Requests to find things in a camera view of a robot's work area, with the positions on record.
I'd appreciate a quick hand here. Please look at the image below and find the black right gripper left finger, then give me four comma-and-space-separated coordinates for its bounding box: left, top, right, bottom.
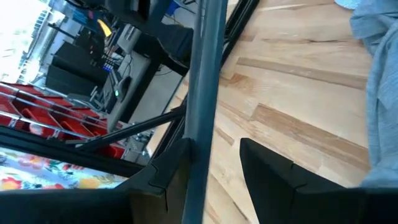
0, 138, 193, 224

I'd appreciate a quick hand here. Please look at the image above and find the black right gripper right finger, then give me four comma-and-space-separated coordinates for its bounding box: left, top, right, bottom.
239, 138, 398, 224

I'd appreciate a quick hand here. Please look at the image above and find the grey clothes hanger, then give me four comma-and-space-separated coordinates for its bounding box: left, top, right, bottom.
181, 0, 230, 224

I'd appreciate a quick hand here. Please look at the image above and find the grey t-shirt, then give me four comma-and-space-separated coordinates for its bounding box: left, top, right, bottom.
349, 0, 398, 190

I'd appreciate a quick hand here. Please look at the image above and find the light blue patterned shirt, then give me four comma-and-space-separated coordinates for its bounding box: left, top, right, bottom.
334, 0, 363, 11

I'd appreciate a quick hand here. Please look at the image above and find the floral patterned cloth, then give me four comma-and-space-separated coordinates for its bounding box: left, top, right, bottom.
0, 146, 129, 192

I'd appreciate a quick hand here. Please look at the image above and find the black computer mouse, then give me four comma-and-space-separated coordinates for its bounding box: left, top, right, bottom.
112, 76, 133, 102

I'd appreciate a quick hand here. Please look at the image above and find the red storage bin shelf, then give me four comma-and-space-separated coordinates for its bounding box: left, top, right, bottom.
0, 81, 127, 160

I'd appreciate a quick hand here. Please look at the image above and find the black equipment case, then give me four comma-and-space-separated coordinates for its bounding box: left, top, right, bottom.
45, 42, 110, 91

